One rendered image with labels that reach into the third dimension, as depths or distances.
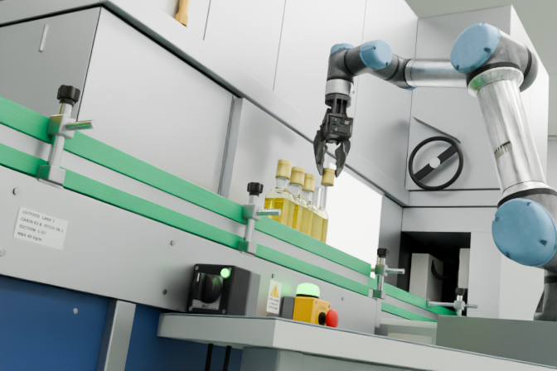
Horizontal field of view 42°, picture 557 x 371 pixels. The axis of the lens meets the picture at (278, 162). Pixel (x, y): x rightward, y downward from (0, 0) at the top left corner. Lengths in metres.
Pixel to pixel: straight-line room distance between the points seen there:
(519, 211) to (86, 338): 0.80
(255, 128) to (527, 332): 0.84
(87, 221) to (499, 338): 0.78
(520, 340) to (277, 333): 0.60
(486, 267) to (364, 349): 1.68
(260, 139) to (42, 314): 0.99
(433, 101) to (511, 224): 1.52
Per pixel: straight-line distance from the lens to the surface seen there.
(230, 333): 0.96
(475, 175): 2.72
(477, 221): 2.67
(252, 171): 1.80
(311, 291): 1.39
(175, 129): 1.62
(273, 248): 1.40
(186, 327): 1.07
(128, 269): 1.06
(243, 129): 1.78
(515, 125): 1.51
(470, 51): 1.59
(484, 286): 2.62
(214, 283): 1.11
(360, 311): 1.72
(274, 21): 2.02
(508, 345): 1.39
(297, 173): 1.73
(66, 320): 1.01
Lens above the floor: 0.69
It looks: 16 degrees up
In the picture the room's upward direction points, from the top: 7 degrees clockwise
